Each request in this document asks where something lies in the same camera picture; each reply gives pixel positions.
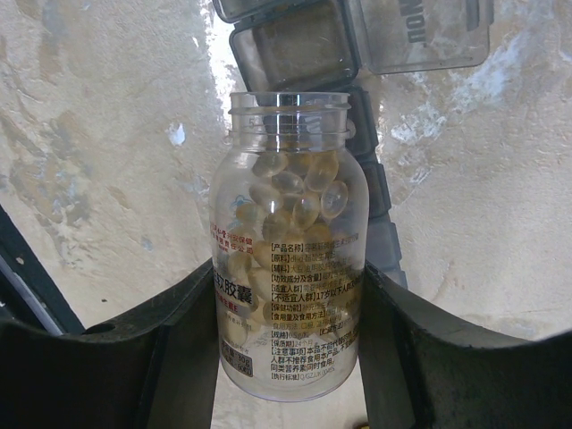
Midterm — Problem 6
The clear pill bottle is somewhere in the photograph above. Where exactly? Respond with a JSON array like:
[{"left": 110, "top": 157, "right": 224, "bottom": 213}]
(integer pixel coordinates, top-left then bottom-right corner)
[{"left": 209, "top": 92, "right": 369, "bottom": 402}]

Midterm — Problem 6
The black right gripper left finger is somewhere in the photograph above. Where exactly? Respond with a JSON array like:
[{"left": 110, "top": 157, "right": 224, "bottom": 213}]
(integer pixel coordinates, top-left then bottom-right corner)
[{"left": 1, "top": 263, "right": 219, "bottom": 428}]

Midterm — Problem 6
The black table front rail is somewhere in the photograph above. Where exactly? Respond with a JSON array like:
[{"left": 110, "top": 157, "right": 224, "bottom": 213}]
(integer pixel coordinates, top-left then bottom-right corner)
[{"left": 1, "top": 211, "right": 85, "bottom": 336}]

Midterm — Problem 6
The grey weekly pill organizer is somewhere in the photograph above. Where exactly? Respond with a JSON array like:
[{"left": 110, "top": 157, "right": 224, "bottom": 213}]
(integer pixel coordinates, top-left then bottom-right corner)
[{"left": 214, "top": 0, "right": 494, "bottom": 285}]

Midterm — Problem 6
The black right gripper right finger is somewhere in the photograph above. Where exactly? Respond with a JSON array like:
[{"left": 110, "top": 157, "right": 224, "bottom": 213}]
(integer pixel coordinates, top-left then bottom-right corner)
[{"left": 359, "top": 265, "right": 571, "bottom": 428}]

